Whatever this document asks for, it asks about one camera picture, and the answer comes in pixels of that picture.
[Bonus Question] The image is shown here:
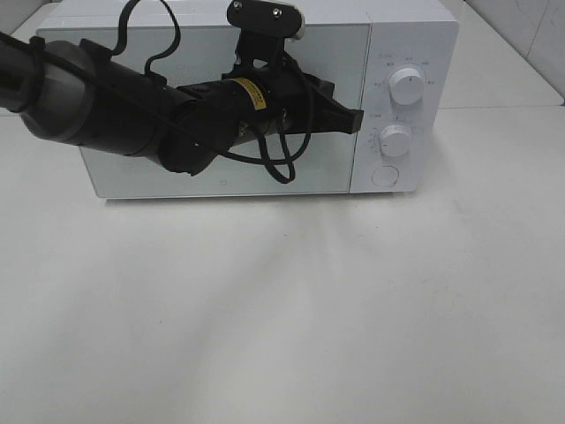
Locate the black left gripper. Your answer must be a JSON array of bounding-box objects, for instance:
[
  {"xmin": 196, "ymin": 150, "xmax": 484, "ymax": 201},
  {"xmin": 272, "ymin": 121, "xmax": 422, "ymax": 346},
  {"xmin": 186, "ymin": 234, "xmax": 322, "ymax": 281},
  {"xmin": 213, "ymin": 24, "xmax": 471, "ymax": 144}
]
[{"xmin": 222, "ymin": 57, "xmax": 364, "ymax": 141}]

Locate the round white door-release button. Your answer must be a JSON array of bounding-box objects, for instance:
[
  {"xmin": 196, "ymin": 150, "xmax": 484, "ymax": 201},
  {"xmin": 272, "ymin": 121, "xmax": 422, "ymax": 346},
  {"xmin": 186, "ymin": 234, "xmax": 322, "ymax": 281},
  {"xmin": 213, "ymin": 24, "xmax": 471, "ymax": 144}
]
[{"xmin": 372, "ymin": 165, "xmax": 399, "ymax": 188}]

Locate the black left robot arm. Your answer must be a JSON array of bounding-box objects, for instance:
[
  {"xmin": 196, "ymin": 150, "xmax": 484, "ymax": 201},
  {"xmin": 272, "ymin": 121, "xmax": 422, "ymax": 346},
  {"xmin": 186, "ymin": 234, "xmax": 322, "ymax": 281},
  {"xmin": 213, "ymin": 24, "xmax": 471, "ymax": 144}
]
[{"xmin": 1, "ymin": 34, "xmax": 363, "ymax": 184}]

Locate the lower white microwave knob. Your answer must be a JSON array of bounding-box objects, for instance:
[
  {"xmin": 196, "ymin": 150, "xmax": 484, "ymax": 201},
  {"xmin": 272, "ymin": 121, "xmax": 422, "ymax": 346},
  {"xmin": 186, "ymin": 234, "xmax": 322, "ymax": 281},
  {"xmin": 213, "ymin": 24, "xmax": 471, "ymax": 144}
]
[{"xmin": 378, "ymin": 124, "xmax": 412, "ymax": 157}]

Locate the white microwave knob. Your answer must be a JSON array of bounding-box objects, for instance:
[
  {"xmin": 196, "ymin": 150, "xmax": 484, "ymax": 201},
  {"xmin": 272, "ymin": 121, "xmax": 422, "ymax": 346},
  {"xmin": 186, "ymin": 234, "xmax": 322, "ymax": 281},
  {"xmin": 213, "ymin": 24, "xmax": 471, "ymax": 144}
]
[
  {"xmin": 388, "ymin": 64, "xmax": 426, "ymax": 106},
  {"xmin": 378, "ymin": 124, "xmax": 412, "ymax": 157}
]

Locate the upper white microwave knob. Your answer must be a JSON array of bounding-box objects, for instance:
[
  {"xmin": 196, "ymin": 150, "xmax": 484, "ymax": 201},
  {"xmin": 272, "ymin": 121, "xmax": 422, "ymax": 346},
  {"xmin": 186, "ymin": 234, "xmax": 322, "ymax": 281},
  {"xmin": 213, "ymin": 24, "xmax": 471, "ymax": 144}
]
[{"xmin": 388, "ymin": 64, "xmax": 426, "ymax": 106}]

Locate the white microwave oven body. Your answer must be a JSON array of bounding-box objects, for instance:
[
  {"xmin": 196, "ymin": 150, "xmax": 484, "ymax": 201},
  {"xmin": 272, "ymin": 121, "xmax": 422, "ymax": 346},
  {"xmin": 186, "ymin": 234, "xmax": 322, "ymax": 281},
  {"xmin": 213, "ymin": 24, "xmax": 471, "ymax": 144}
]
[{"xmin": 36, "ymin": 1, "xmax": 459, "ymax": 193}]

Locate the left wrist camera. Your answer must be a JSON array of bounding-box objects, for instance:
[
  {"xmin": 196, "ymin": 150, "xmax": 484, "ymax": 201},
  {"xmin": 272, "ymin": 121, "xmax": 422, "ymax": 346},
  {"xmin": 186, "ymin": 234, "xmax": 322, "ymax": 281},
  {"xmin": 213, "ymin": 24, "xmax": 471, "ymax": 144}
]
[{"xmin": 226, "ymin": 0, "xmax": 305, "ymax": 68}]

